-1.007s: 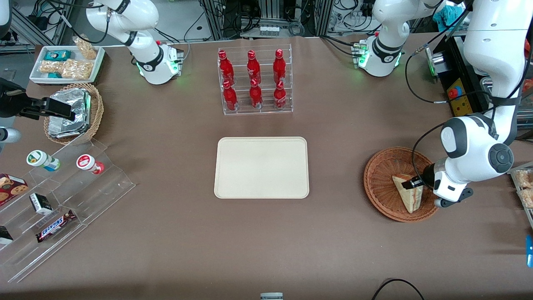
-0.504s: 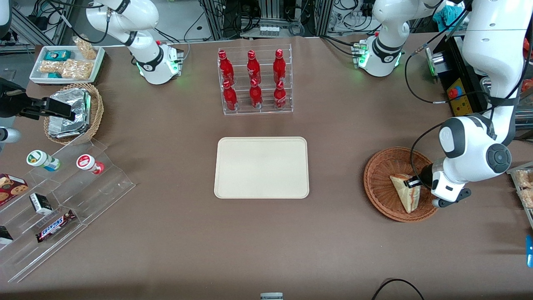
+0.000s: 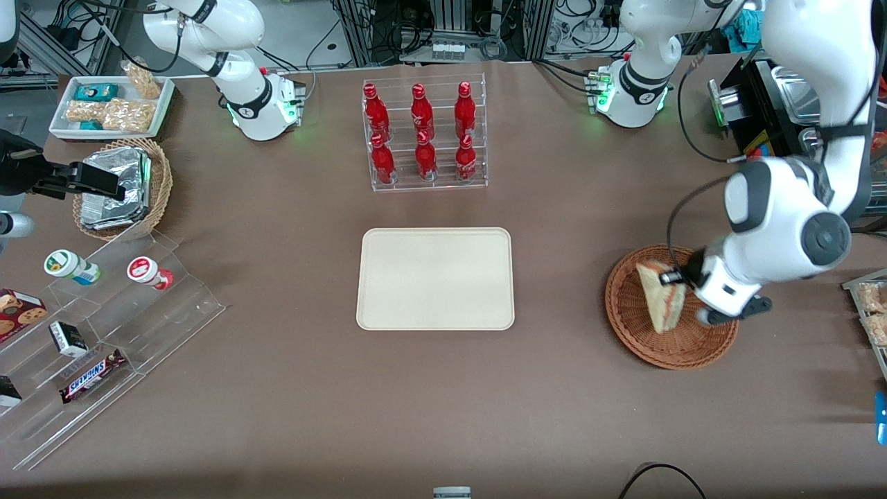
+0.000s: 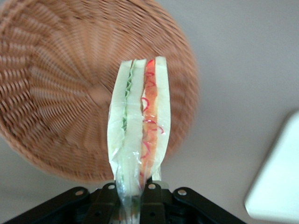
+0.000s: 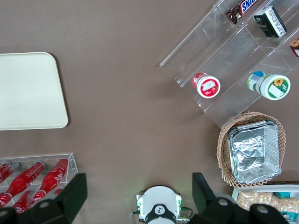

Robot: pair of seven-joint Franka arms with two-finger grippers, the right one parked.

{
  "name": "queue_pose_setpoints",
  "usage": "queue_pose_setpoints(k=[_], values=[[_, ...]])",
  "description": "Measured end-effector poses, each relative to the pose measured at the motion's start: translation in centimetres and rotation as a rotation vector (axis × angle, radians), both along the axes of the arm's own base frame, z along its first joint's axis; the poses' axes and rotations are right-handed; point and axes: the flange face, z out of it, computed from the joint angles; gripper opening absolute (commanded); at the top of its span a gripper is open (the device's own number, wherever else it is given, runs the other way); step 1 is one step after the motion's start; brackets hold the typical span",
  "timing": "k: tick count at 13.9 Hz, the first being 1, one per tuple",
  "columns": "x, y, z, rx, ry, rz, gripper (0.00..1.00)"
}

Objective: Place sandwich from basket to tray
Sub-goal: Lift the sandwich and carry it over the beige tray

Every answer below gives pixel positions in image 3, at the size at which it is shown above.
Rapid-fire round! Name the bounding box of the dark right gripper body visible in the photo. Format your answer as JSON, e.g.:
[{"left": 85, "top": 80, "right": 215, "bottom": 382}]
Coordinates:
[{"left": 0, "top": 130, "right": 46, "bottom": 197}]

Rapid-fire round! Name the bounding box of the triangular sandwich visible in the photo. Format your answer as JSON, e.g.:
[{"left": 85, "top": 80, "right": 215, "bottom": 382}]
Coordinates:
[{"left": 635, "top": 261, "right": 687, "bottom": 335}]

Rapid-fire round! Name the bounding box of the round brown wicker basket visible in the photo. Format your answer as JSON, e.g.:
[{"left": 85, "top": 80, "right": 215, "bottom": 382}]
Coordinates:
[{"left": 605, "top": 244, "right": 739, "bottom": 370}]

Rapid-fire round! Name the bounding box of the white rectangular snack tray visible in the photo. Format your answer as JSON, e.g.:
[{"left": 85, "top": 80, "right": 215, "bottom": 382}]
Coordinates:
[{"left": 49, "top": 75, "right": 175, "bottom": 141}]

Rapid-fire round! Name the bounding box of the light tan wicker basket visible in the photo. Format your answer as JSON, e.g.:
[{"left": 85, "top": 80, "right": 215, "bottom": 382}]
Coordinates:
[{"left": 72, "top": 137, "right": 173, "bottom": 242}]

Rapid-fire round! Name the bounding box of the grey tray with snacks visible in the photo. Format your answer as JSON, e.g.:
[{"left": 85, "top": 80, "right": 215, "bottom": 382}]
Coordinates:
[{"left": 842, "top": 269, "right": 887, "bottom": 382}]

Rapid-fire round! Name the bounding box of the beige rectangular tray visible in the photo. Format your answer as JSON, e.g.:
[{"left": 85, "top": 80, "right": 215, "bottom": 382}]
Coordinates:
[{"left": 356, "top": 227, "right": 516, "bottom": 331}]

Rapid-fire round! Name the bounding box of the foil wrapped package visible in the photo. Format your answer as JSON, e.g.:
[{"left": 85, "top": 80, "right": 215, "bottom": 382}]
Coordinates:
[
  {"left": 79, "top": 193, "right": 150, "bottom": 231},
  {"left": 82, "top": 146, "right": 152, "bottom": 209}
]

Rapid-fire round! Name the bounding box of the clear bag of nuts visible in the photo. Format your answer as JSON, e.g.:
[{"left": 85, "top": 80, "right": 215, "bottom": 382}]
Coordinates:
[
  {"left": 121, "top": 60, "right": 164, "bottom": 100},
  {"left": 102, "top": 98, "right": 157, "bottom": 133},
  {"left": 65, "top": 100, "right": 106, "bottom": 125}
]

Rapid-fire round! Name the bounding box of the green lid yogurt bottle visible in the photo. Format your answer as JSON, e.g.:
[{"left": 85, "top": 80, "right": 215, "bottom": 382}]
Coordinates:
[{"left": 44, "top": 249, "right": 101, "bottom": 286}]

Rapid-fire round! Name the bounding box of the teal snack box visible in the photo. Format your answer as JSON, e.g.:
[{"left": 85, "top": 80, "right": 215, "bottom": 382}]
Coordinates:
[{"left": 74, "top": 83, "right": 119, "bottom": 103}]

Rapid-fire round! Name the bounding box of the red lid yogurt bottle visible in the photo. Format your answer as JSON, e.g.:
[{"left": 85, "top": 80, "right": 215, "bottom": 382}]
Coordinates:
[{"left": 127, "top": 256, "right": 175, "bottom": 291}]

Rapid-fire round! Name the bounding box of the red cookie box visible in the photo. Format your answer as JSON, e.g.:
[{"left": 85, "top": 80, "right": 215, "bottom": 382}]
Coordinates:
[{"left": 0, "top": 288, "right": 49, "bottom": 343}]

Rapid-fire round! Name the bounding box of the small black white carton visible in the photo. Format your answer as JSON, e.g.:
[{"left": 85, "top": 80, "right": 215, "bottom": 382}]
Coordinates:
[{"left": 49, "top": 321, "right": 89, "bottom": 358}]

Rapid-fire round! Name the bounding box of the clear acrylic stepped shelf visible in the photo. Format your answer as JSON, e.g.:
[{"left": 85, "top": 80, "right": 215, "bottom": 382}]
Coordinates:
[{"left": 0, "top": 230, "right": 227, "bottom": 472}]

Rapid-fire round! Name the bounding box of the snickers chocolate bar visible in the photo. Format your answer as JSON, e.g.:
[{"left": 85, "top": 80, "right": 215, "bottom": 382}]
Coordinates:
[{"left": 60, "top": 349, "right": 128, "bottom": 404}]

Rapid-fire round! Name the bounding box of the shiny metal pan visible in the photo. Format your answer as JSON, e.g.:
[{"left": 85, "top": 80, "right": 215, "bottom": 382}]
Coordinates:
[{"left": 769, "top": 64, "right": 827, "bottom": 120}]

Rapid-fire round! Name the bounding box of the red cola bottle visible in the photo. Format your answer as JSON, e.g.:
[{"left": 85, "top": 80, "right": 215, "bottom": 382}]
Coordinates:
[
  {"left": 363, "top": 83, "right": 391, "bottom": 141},
  {"left": 415, "top": 130, "right": 438, "bottom": 182},
  {"left": 455, "top": 81, "right": 477, "bottom": 139},
  {"left": 411, "top": 83, "right": 435, "bottom": 138},
  {"left": 371, "top": 134, "right": 397, "bottom": 185},
  {"left": 455, "top": 134, "right": 478, "bottom": 183}
]

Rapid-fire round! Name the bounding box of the clear acrylic bottle rack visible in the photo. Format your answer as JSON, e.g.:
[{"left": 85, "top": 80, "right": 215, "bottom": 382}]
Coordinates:
[{"left": 361, "top": 73, "right": 489, "bottom": 193}]

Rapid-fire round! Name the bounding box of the teal cloth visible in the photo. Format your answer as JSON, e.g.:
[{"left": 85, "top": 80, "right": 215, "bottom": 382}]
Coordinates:
[{"left": 733, "top": 10, "right": 766, "bottom": 44}]

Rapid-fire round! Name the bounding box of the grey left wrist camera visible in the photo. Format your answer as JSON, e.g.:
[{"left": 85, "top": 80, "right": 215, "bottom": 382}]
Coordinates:
[{"left": 695, "top": 296, "right": 774, "bottom": 328}]

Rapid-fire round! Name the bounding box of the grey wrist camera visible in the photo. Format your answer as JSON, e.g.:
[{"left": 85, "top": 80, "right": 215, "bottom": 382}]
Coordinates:
[
  {"left": 695, "top": 296, "right": 774, "bottom": 328},
  {"left": 0, "top": 211, "right": 36, "bottom": 240}
]

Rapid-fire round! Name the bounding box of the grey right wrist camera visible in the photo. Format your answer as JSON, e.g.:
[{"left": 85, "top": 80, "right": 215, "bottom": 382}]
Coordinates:
[{"left": 0, "top": 211, "right": 36, "bottom": 240}]

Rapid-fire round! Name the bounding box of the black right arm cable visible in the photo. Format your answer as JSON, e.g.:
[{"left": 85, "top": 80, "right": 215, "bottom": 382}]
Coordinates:
[{"left": 69, "top": 0, "right": 185, "bottom": 74}]

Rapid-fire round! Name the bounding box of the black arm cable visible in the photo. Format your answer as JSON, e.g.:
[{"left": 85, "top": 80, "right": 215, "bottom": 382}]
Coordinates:
[
  {"left": 667, "top": 28, "right": 746, "bottom": 278},
  {"left": 69, "top": 0, "right": 185, "bottom": 74}
]

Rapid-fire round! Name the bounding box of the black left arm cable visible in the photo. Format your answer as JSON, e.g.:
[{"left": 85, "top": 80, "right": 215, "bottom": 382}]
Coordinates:
[{"left": 667, "top": 28, "right": 746, "bottom": 278}]

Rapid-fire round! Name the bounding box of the black cable loop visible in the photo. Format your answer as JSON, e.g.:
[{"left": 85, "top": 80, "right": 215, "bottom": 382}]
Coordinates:
[{"left": 619, "top": 463, "right": 708, "bottom": 499}]

